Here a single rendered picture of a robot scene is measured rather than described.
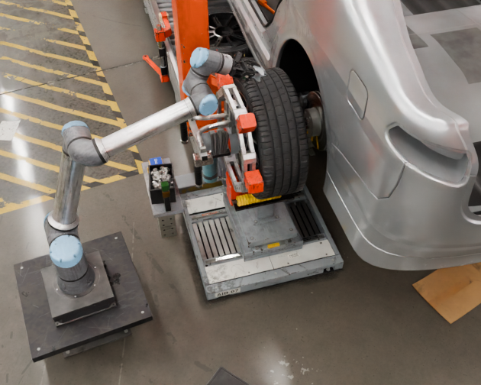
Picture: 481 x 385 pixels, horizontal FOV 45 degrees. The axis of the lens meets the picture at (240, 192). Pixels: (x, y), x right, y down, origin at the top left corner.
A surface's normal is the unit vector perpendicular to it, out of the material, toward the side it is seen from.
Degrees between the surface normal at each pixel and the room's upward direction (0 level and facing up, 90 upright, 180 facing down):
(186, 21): 90
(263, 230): 0
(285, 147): 61
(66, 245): 7
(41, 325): 0
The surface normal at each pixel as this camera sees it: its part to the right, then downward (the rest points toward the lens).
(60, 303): 0.00, -0.66
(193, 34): 0.27, 0.70
